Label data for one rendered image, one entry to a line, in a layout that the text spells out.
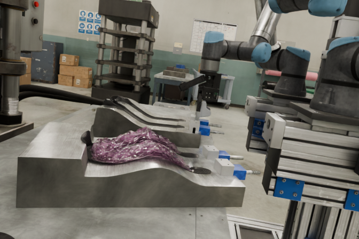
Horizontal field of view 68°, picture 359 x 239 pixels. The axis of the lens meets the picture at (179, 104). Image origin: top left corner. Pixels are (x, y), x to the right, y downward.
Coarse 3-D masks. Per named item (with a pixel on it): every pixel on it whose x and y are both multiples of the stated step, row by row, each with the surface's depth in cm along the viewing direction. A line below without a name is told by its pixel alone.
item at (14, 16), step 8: (8, 8) 98; (8, 16) 99; (16, 16) 100; (8, 24) 99; (16, 24) 101; (8, 32) 100; (16, 32) 101; (8, 40) 100; (16, 40) 102; (8, 48) 101; (16, 48) 102; (8, 56) 101; (16, 56) 103; (8, 80) 103; (16, 80) 105; (8, 88) 104; (16, 88) 105; (8, 96) 104; (16, 96) 106; (8, 104) 105; (16, 104) 107; (0, 112) 107; (8, 112) 105; (16, 112) 108; (0, 120) 104; (8, 120) 104; (16, 120) 107
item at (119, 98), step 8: (112, 96) 105; (120, 96) 112; (104, 104) 99; (112, 104) 98; (120, 104) 101; (128, 112) 101; (144, 112) 112; (144, 120) 102; (168, 120) 108; (176, 120) 111; (184, 120) 111
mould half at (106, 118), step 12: (108, 108) 93; (132, 108) 107; (144, 108) 117; (72, 120) 99; (84, 120) 101; (96, 120) 94; (108, 120) 94; (120, 120) 93; (132, 120) 95; (156, 120) 107; (96, 132) 95; (108, 132) 94; (120, 132) 94; (156, 132) 93; (168, 132) 93; (180, 132) 93; (180, 144) 93; (192, 144) 93
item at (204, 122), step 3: (192, 114) 111; (192, 117) 107; (195, 120) 107; (201, 120) 109; (204, 120) 109; (207, 120) 110; (201, 123) 107; (204, 123) 107; (207, 123) 107; (210, 123) 109; (216, 126) 109; (219, 126) 109
